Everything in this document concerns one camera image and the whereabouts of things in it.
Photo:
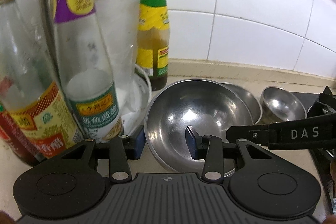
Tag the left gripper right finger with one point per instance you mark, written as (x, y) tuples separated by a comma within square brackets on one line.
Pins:
[(257, 180)]

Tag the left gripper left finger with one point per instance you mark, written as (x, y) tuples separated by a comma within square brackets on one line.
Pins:
[(77, 179)]

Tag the small steel bowl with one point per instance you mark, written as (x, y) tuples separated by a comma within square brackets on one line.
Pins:
[(280, 105)]

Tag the medium steel bowl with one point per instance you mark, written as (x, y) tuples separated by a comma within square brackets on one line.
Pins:
[(249, 99)]

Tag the large steel bowl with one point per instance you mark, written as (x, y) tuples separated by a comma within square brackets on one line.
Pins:
[(208, 106)]

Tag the red label sauce bottle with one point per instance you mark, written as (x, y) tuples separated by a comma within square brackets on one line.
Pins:
[(17, 141)]

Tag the purple label soy sauce bottle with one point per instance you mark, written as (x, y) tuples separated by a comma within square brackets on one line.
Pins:
[(85, 71)]

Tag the yellow cap vinegar bottle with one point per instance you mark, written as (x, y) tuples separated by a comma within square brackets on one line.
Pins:
[(29, 91)]

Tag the green yellow oyster sauce bottle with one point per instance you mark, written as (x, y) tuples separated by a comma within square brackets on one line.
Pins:
[(153, 41)]

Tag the clear plastic bag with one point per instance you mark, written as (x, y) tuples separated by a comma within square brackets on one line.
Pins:
[(118, 20)]

